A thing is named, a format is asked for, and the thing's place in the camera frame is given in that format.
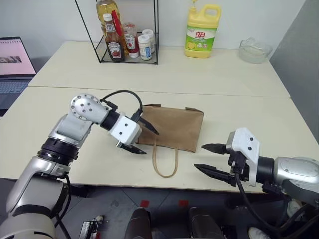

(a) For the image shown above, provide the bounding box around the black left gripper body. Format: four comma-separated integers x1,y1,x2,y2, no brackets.
115,112,145,148

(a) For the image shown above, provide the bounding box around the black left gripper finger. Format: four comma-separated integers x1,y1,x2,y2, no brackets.
117,143,148,155
139,116,160,136

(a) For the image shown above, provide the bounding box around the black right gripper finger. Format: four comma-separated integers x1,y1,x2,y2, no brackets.
193,163,237,187
201,143,228,155

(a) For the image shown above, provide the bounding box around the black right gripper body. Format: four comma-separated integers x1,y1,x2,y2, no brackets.
225,131,250,182

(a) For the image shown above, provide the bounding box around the brown paper bag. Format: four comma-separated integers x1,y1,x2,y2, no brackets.
136,104,205,179

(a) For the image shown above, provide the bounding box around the dark rounded shape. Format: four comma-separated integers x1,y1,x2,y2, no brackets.
124,207,153,239
187,207,223,239

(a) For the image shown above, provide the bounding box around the white shoe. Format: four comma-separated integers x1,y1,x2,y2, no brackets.
248,226,272,239
287,200,303,218

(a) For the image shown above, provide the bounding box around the white seasoning jar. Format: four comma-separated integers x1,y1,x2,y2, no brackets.
137,34,153,61
142,28,156,54

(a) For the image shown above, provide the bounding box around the glass ketchup bottle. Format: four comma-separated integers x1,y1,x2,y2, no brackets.
102,13,126,63

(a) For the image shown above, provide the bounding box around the red squeeze ketchup bottle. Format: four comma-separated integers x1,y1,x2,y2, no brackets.
122,22,141,59

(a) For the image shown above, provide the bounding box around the red and black floor tool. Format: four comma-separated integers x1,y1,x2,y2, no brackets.
81,214,105,239

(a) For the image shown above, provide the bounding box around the yellow dish soap bottle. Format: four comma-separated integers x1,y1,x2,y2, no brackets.
184,0,222,59

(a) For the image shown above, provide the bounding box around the clear glass bowl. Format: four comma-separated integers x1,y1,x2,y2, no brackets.
239,36,273,65

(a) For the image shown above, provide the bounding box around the yellow cooking oil bottle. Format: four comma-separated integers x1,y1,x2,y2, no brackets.
96,0,125,38

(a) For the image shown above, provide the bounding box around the open laptop computer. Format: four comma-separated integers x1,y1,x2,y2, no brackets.
0,37,37,111

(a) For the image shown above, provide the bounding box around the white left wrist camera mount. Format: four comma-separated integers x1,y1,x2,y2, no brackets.
107,115,142,145

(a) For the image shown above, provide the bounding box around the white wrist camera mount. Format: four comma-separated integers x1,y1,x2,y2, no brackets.
231,127,261,188
107,115,142,145

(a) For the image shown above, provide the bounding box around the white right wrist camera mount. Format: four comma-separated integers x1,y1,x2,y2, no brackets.
231,127,261,188

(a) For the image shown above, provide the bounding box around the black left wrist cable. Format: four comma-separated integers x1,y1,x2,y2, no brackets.
99,90,144,122

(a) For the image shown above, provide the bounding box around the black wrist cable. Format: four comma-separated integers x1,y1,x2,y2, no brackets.
99,90,144,122
233,173,319,229

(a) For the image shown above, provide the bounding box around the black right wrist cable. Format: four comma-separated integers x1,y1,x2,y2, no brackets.
233,173,319,229

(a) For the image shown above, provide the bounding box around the black wire rack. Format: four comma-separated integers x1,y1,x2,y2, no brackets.
74,0,160,66

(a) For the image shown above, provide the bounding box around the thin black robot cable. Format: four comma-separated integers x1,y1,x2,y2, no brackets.
53,171,73,239

